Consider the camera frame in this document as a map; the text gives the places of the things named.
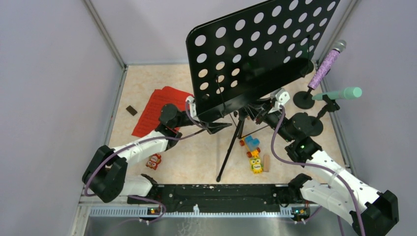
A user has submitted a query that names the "green microphone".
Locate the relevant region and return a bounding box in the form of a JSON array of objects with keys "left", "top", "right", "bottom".
[{"left": 312, "top": 87, "right": 362, "bottom": 101}]

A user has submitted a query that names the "black music stand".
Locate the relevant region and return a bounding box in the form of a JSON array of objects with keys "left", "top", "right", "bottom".
[{"left": 185, "top": 0, "right": 342, "bottom": 182}]

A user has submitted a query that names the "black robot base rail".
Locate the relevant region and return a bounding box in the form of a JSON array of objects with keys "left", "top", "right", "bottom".
[{"left": 146, "top": 184, "right": 313, "bottom": 218}]

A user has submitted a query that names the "purple glitter microphone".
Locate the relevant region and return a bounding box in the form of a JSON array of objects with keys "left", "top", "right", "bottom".
[{"left": 307, "top": 40, "right": 347, "bottom": 90}]

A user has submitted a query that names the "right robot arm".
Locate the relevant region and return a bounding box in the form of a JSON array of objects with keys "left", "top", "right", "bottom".
[{"left": 243, "top": 99, "right": 399, "bottom": 236}]

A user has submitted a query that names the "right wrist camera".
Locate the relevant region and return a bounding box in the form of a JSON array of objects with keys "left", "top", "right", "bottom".
[{"left": 268, "top": 88, "right": 290, "bottom": 114}]

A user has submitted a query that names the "toy block car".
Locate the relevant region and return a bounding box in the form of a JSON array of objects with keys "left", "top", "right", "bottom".
[{"left": 239, "top": 135, "right": 261, "bottom": 158}]

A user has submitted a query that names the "red sheet music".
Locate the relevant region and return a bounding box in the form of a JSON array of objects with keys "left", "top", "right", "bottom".
[{"left": 131, "top": 86, "right": 193, "bottom": 138}]

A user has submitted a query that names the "black round mic stand rear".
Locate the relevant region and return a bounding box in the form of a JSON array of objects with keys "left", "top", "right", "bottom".
[{"left": 293, "top": 88, "right": 315, "bottom": 110}]

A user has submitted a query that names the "red owl block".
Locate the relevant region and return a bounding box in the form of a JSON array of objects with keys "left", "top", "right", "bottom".
[{"left": 146, "top": 153, "right": 162, "bottom": 170}]

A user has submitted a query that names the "dark brown small block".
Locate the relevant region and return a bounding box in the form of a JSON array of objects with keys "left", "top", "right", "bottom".
[{"left": 126, "top": 105, "right": 138, "bottom": 116}]

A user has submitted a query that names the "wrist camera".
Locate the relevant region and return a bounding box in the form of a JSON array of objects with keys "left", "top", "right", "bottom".
[
  {"left": 268, "top": 88, "right": 290, "bottom": 114},
  {"left": 185, "top": 95, "right": 198, "bottom": 120}
]

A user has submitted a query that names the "wooden block near owl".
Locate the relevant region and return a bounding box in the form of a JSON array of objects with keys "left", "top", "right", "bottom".
[{"left": 263, "top": 154, "right": 270, "bottom": 172}]

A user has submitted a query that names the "black round mic stand front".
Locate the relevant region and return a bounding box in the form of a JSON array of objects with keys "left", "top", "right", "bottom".
[{"left": 307, "top": 95, "right": 340, "bottom": 137}]

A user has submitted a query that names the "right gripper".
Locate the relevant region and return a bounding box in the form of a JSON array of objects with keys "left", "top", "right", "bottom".
[{"left": 242, "top": 97, "right": 294, "bottom": 143}]

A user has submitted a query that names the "black round mic stand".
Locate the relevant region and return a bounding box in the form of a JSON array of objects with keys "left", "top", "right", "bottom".
[
  {"left": 307, "top": 95, "right": 340, "bottom": 137},
  {"left": 293, "top": 88, "right": 315, "bottom": 110}
]

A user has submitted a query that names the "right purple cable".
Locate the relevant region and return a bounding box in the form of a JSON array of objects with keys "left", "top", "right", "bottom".
[{"left": 269, "top": 105, "right": 365, "bottom": 236}]

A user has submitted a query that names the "yellow owl block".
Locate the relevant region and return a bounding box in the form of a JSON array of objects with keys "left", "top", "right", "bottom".
[{"left": 249, "top": 157, "right": 263, "bottom": 174}]

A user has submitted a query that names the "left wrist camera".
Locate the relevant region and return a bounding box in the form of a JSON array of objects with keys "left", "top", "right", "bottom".
[{"left": 185, "top": 95, "right": 198, "bottom": 120}]

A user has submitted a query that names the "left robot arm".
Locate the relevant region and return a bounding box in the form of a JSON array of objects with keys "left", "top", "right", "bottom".
[{"left": 82, "top": 104, "right": 231, "bottom": 203}]

